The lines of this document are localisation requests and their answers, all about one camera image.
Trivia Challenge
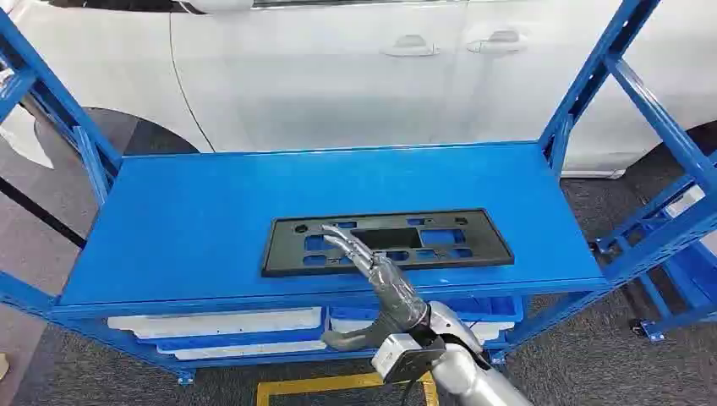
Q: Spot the black car tyre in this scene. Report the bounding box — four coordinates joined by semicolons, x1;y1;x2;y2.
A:
620;119;717;187

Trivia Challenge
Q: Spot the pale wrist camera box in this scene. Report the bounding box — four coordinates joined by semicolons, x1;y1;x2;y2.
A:
371;333;447;386

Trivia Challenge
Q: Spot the blue plastic bin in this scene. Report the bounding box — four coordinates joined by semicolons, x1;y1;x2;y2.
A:
329;296;525;326

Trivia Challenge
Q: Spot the black plastic licence plate frame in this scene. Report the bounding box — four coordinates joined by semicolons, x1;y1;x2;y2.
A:
260;208;516;279

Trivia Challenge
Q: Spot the black rack caster wheel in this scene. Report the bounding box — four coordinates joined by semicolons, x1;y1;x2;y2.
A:
627;317;665;343

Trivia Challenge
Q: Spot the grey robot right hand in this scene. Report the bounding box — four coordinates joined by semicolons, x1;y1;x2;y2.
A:
320;223;431;353

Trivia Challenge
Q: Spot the long white plastic panel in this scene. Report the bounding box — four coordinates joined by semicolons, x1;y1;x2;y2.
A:
156;339;330;362
329;315;516;344
107;306;325;341

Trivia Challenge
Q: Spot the blue steel shelf rack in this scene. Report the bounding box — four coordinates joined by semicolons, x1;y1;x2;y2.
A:
0;0;717;387

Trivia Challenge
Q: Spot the white car door handle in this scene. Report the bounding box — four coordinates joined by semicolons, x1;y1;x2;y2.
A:
466;30;528;56
381;34;441;59

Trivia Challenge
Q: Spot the white car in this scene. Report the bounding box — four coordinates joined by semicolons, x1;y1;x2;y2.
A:
0;0;717;180

